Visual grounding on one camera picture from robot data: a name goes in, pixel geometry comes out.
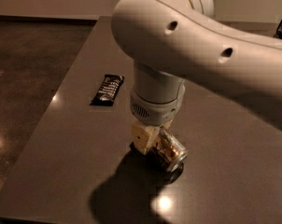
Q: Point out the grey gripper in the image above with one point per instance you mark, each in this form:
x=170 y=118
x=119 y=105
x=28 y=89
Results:
x=156 y=112

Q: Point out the gold energy drink can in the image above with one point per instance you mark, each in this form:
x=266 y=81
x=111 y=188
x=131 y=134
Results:
x=167 y=151

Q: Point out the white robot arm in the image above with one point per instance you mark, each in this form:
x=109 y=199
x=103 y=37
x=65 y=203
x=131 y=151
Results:
x=172 y=41

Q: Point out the black rxbar chocolate bar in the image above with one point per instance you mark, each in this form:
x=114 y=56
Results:
x=108 y=90

